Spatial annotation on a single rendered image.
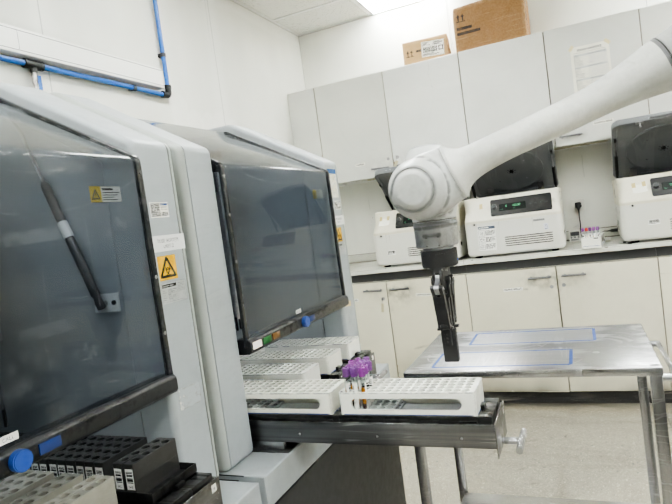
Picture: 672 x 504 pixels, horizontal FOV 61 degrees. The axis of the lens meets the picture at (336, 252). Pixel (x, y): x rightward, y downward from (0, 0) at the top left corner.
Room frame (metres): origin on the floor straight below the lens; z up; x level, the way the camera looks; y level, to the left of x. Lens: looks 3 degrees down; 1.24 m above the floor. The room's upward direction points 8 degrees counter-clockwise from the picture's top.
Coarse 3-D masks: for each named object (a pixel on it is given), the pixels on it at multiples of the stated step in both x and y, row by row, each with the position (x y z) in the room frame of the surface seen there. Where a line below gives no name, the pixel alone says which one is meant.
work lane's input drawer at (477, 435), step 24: (264, 432) 1.29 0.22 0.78; (288, 432) 1.26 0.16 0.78; (312, 432) 1.24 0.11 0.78; (336, 432) 1.21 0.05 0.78; (360, 432) 1.19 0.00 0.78; (384, 432) 1.17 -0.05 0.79; (408, 432) 1.15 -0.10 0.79; (432, 432) 1.13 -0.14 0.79; (456, 432) 1.11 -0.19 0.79; (480, 432) 1.09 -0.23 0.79; (504, 432) 1.17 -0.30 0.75
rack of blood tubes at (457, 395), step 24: (384, 384) 1.24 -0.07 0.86; (408, 384) 1.22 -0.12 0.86; (432, 384) 1.20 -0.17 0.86; (456, 384) 1.17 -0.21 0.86; (480, 384) 1.17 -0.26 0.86; (360, 408) 1.21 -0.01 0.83; (384, 408) 1.19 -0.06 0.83; (408, 408) 1.23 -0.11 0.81; (432, 408) 1.21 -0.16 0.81; (456, 408) 1.19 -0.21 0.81
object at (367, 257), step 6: (600, 228) 3.69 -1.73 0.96; (606, 228) 3.67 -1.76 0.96; (612, 228) 3.65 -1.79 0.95; (606, 234) 3.67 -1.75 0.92; (612, 234) 3.65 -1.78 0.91; (618, 234) 3.64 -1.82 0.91; (354, 258) 4.37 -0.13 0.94; (360, 258) 4.35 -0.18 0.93; (366, 258) 4.34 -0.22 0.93; (372, 258) 4.32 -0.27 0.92
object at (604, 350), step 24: (480, 336) 1.76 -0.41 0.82; (504, 336) 1.71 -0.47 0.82; (528, 336) 1.67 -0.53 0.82; (552, 336) 1.63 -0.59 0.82; (576, 336) 1.60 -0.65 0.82; (600, 336) 1.56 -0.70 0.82; (624, 336) 1.53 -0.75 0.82; (432, 360) 1.55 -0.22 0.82; (480, 360) 1.49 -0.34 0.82; (504, 360) 1.46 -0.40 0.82; (528, 360) 1.43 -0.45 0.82; (552, 360) 1.40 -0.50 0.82; (576, 360) 1.37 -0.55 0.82; (600, 360) 1.34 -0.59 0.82; (624, 360) 1.32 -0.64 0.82; (648, 360) 1.30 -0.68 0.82; (648, 408) 1.63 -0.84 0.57; (648, 432) 1.63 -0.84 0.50; (456, 456) 1.86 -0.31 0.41; (648, 456) 1.63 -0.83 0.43; (648, 480) 1.64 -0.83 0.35
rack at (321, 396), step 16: (256, 384) 1.39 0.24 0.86; (272, 384) 1.38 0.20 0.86; (288, 384) 1.35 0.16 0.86; (304, 384) 1.34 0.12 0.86; (320, 384) 1.31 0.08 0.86; (336, 384) 1.29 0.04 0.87; (256, 400) 1.38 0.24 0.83; (272, 400) 1.36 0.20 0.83; (288, 400) 1.39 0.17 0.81; (304, 400) 1.37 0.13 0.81; (320, 400) 1.24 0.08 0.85; (336, 400) 1.26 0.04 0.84
